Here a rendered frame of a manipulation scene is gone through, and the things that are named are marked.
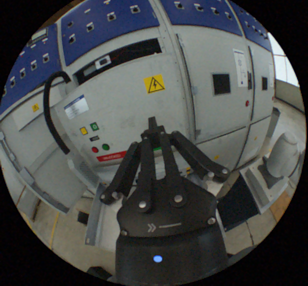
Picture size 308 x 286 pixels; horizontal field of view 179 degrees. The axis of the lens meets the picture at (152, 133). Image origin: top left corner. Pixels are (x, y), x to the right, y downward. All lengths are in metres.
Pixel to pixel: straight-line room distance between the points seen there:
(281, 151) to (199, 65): 0.63
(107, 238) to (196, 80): 0.96
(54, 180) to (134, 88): 0.70
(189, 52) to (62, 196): 1.18
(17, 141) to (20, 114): 0.14
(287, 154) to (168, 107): 0.59
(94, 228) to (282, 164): 0.97
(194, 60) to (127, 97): 0.46
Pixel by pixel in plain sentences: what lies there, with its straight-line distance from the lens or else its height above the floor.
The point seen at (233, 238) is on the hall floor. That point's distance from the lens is 1.46.
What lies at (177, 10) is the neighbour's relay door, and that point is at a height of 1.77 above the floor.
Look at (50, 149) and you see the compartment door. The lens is 0.69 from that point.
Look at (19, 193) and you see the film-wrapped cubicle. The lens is 3.96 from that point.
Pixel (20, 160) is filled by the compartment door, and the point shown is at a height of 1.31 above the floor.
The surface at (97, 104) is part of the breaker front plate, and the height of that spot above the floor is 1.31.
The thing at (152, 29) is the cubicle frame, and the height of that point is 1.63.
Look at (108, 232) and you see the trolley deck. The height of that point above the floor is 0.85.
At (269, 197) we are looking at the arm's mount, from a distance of 0.70.
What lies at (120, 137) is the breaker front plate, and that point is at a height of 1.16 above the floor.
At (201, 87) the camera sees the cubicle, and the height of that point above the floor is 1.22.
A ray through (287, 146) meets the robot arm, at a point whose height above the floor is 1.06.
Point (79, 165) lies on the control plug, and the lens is 0.44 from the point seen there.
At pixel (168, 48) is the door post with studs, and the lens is 0.62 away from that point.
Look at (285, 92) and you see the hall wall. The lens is 8.10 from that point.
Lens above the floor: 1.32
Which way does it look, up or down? 29 degrees down
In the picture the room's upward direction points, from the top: 18 degrees counter-clockwise
